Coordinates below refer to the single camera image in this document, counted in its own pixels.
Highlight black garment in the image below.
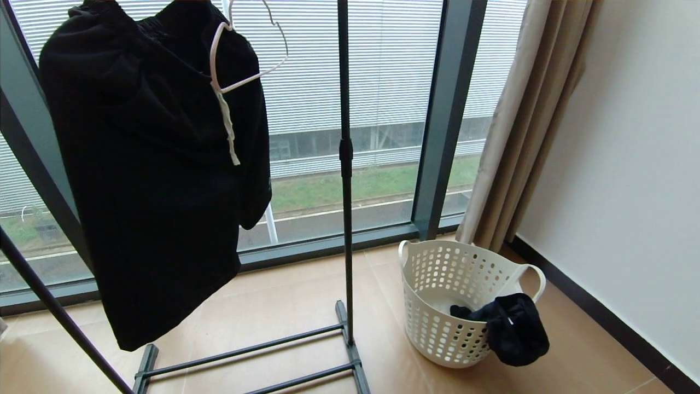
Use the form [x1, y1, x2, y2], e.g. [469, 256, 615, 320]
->
[450, 293, 550, 367]

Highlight white laundry basket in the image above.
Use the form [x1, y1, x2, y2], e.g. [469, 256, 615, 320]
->
[398, 240, 546, 368]

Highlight beige curtain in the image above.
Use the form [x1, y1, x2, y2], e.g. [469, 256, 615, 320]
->
[456, 0, 598, 252]

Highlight black shorts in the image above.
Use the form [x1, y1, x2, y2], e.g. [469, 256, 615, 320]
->
[38, 0, 272, 352]

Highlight black clothes rack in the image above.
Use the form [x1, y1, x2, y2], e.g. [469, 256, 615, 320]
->
[0, 0, 371, 394]

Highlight pink clothes hanger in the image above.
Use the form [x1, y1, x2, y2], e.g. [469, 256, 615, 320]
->
[209, 0, 289, 95]

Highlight window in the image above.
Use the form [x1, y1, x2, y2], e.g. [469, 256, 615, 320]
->
[0, 0, 528, 317]

